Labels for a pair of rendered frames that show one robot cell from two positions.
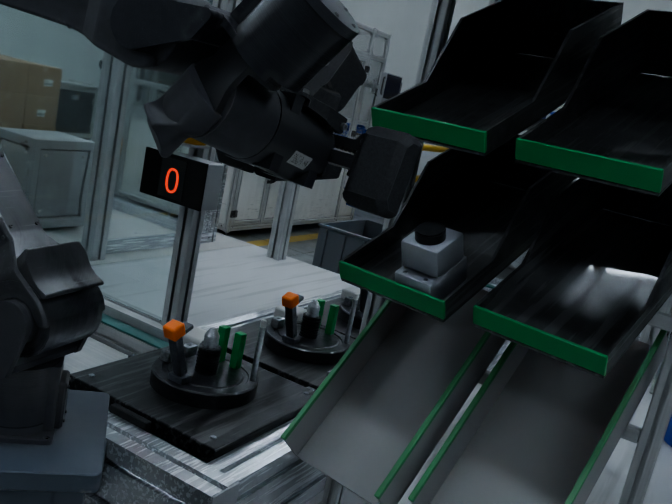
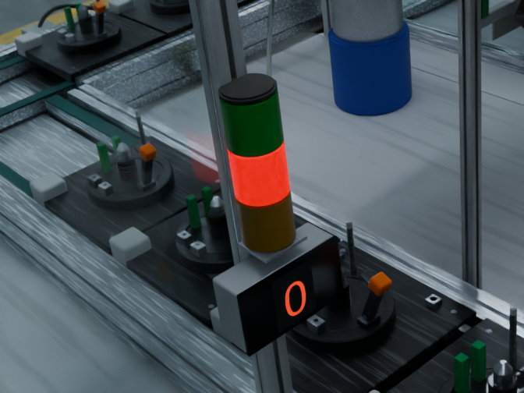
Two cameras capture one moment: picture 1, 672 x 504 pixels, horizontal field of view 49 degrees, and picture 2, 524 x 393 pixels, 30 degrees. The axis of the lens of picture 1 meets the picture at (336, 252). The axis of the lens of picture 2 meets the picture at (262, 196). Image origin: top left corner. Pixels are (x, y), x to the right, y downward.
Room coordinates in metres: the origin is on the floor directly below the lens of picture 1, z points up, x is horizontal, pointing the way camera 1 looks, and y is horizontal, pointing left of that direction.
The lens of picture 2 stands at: (0.76, 0.91, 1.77)
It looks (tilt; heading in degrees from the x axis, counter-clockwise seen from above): 32 degrees down; 297
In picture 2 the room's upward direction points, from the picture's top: 8 degrees counter-clockwise
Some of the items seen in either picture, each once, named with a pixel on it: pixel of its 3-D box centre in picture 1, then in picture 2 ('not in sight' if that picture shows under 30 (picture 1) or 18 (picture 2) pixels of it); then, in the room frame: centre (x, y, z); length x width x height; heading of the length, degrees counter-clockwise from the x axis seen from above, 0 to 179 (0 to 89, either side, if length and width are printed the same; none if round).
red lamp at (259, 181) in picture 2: not in sight; (259, 168); (1.09, 0.25, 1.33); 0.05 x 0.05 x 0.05
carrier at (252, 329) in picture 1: (311, 322); (337, 290); (1.13, 0.02, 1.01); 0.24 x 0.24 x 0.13; 62
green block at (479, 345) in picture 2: (237, 350); (478, 361); (0.93, 0.10, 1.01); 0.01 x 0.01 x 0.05; 62
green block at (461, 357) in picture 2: (221, 343); (462, 374); (0.95, 0.13, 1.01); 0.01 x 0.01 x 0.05; 62
